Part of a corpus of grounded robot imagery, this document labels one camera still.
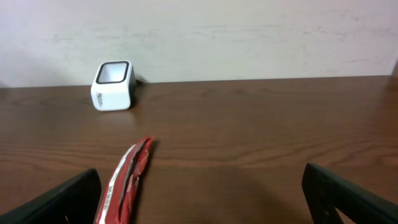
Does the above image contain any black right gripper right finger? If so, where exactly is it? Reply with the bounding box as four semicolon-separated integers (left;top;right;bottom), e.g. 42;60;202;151
302;163;397;224

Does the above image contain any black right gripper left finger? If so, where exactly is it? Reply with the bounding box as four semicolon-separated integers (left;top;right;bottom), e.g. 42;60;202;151
1;169;101;224

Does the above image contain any red snack bar wrapper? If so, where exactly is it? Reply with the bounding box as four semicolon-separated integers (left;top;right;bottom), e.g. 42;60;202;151
94;137;154;224

